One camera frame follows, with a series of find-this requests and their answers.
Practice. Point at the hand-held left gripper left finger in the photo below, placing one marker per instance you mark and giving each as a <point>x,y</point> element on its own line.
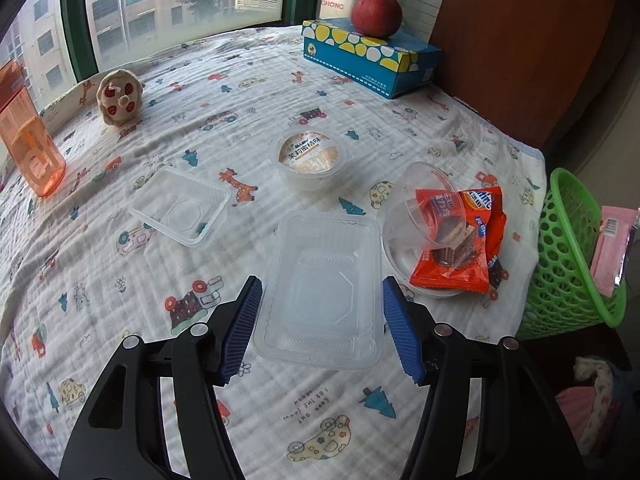
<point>240,330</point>

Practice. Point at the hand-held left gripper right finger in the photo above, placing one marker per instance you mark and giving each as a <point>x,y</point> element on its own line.
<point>405,330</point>

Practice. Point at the orange snack wrapper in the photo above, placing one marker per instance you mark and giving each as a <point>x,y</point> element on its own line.
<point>492,210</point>
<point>445,265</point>

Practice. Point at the large clear plastic tray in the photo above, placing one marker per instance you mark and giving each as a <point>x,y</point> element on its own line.
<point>320,290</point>

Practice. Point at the clear plastic cup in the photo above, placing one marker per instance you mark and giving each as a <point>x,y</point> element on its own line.
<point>415,195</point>

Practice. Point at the small clear plastic tray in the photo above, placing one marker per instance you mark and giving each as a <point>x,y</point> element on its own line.
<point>180,207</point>

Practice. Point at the green perforated plastic basket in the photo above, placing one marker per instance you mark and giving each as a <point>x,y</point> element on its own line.
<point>560,270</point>

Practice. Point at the jelly cup with lid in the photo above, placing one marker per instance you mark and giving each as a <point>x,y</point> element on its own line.
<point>309,157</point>

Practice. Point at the pink packaging bag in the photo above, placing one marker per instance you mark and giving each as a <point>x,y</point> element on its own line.
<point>612,250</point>

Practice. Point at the printed cartoon blanket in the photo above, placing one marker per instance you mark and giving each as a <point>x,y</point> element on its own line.
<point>150,285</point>

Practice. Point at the pink cloth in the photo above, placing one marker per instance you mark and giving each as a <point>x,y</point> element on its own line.
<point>590,405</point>

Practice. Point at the round beige plush toy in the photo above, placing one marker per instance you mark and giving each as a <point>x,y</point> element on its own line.
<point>119,97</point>

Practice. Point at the blue spotted tissue box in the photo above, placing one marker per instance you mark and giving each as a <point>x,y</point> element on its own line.
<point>365,60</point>

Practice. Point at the orange water bottle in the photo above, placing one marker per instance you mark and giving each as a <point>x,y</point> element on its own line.
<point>30,150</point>

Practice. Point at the brown wooden board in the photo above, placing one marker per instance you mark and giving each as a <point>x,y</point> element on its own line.
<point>520,45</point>

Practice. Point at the red apple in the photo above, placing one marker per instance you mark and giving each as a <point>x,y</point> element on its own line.
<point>376,15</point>

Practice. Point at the green window frame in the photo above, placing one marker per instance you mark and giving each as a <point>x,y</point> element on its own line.
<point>75,25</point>

